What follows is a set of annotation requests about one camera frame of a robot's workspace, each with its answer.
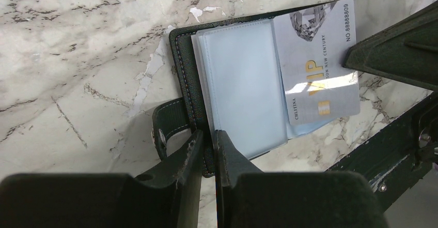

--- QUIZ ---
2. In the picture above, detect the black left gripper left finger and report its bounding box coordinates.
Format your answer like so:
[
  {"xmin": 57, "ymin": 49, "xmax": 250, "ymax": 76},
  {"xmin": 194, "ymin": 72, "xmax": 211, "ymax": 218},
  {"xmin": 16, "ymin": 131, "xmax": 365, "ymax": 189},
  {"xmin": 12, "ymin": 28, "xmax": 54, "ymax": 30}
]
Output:
[{"xmin": 1, "ymin": 130, "xmax": 203, "ymax": 227}]

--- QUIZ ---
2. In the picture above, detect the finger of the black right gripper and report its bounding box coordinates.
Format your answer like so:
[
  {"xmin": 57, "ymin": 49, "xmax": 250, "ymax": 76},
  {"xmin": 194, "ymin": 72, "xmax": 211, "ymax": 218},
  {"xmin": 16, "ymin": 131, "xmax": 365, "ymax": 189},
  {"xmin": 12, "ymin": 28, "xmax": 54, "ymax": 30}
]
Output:
[{"xmin": 342, "ymin": 2, "xmax": 437, "ymax": 91}]

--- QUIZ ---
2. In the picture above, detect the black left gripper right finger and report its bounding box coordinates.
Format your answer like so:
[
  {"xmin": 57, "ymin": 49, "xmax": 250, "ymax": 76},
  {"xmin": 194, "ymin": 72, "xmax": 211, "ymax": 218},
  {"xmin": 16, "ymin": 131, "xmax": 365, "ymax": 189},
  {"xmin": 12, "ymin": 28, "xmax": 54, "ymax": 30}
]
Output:
[{"xmin": 213, "ymin": 130, "xmax": 388, "ymax": 227}]

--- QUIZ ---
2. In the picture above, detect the silver VIP credit card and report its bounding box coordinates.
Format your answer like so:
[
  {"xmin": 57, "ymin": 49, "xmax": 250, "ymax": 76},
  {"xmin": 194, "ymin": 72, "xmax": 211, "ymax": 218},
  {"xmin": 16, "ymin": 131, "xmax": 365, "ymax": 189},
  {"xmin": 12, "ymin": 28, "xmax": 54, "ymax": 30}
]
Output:
[{"xmin": 273, "ymin": 0, "xmax": 360, "ymax": 126}]

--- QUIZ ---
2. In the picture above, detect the black leather card holder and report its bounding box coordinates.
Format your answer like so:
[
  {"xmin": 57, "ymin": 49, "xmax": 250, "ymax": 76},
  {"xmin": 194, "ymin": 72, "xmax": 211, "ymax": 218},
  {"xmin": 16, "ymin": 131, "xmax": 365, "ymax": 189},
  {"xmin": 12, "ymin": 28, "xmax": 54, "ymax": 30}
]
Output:
[{"xmin": 152, "ymin": 4, "xmax": 331, "ymax": 178}]

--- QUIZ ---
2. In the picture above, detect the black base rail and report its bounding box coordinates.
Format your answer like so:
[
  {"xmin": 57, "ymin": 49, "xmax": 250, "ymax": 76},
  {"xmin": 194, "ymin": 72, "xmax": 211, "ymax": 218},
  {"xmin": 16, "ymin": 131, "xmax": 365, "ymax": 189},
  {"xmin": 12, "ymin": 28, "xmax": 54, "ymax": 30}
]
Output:
[{"xmin": 329, "ymin": 92, "xmax": 437, "ymax": 210}]

